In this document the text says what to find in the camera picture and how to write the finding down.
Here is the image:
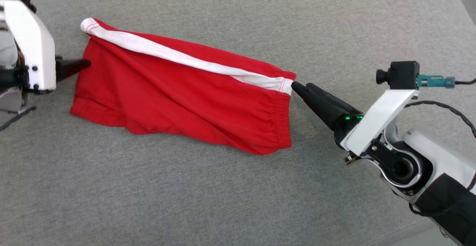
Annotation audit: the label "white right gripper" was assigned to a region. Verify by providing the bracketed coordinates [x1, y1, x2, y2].
[291, 81, 419, 164]

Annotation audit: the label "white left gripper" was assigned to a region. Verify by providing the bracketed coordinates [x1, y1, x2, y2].
[0, 0, 91, 92]

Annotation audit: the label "red shorts with white stripe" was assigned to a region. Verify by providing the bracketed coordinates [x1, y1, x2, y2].
[70, 17, 297, 156]

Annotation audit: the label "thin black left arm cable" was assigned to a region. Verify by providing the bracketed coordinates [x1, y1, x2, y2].
[0, 106, 37, 131]

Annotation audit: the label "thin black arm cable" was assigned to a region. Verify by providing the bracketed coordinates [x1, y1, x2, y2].
[405, 100, 476, 139]
[0, 106, 37, 131]

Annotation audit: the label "right camera cable teal connector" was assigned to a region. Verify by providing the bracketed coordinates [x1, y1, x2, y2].
[417, 74, 476, 89]

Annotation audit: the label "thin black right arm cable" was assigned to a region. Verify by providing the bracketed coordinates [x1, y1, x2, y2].
[405, 100, 476, 139]

